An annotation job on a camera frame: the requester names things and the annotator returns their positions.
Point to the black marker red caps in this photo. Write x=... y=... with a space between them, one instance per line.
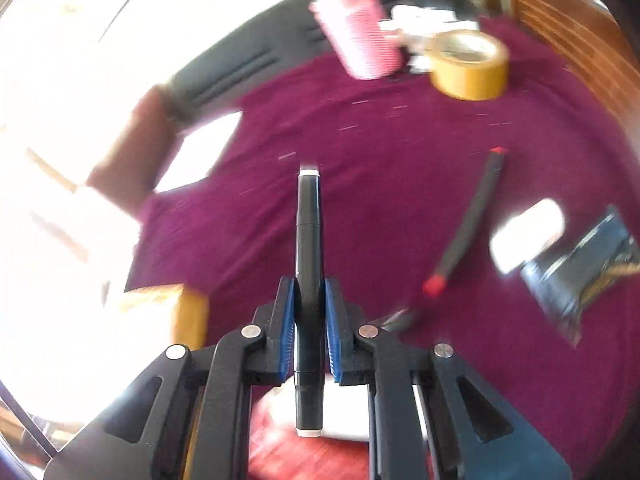
x=467 y=229

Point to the black sofa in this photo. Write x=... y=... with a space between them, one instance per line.
x=277 y=40

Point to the yellow storage box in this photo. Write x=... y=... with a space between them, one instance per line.
x=153 y=319

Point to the red foil packet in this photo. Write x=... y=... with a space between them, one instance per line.
x=277 y=452

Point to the black silver foil pouch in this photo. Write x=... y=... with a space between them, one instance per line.
x=564 y=285

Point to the white red-label bottle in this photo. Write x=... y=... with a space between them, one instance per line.
x=527 y=235

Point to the white crumpled tissue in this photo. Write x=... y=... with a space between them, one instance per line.
x=413 y=28

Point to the wooden brick-pattern cabinet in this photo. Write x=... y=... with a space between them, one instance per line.
x=594 y=46

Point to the yellow tape roll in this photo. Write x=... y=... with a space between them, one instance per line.
x=469 y=65

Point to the maroon bed blanket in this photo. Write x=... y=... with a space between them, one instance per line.
x=399 y=164

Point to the maroon armchair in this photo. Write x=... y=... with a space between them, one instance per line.
x=129 y=172

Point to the pink knit-sleeved flask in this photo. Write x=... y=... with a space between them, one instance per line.
x=353 y=30

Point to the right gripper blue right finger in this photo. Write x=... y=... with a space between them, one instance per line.
x=431 y=416

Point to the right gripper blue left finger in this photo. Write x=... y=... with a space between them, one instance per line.
x=123 y=442

